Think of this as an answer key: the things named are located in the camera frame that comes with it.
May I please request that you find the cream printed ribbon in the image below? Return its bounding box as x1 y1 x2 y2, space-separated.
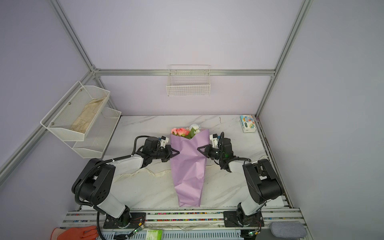
114 168 171 182

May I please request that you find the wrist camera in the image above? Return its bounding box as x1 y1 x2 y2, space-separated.
210 134 221 148
159 136 169 149

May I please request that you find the white wire wall basket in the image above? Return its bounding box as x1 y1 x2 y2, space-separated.
166 65 211 97

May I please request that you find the orange rubber glove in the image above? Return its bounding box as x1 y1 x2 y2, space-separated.
50 226 99 240

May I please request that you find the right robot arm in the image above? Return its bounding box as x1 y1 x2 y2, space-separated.
197 135 284 227

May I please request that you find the lower white mesh shelf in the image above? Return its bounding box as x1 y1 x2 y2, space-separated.
72 107 121 159

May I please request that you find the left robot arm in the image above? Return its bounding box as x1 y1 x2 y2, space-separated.
72 135 180 226

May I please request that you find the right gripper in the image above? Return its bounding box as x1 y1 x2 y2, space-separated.
197 146 225 162

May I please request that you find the white mesh shelf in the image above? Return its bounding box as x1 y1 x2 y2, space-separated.
72 107 121 159
40 82 110 142

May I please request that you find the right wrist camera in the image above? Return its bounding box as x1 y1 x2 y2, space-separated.
210 134 221 148

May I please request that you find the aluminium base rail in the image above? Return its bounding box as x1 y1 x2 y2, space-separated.
61 207 307 240

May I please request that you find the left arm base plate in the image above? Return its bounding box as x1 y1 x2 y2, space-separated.
103 212 147 229

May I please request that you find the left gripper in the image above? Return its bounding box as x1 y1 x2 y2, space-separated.
151 145 180 163

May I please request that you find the beige cloth in shelf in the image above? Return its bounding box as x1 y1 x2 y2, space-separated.
70 97 105 134

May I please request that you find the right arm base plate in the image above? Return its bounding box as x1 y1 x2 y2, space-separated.
223 211 265 228

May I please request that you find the green label box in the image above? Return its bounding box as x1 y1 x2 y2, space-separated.
145 230 163 240

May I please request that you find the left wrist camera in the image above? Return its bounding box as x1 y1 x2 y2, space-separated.
159 136 169 149

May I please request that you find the tissue pack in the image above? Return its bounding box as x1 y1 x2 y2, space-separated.
240 115 257 133

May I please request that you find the white blue fake rose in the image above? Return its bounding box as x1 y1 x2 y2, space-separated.
189 124 201 133

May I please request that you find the upper white mesh shelf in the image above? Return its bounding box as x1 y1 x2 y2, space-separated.
40 82 110 142

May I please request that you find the grey sponge pad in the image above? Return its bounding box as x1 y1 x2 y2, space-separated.
270 222 307 240

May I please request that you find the pink purple wrapping paper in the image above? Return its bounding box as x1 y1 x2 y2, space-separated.
170 129 210 207

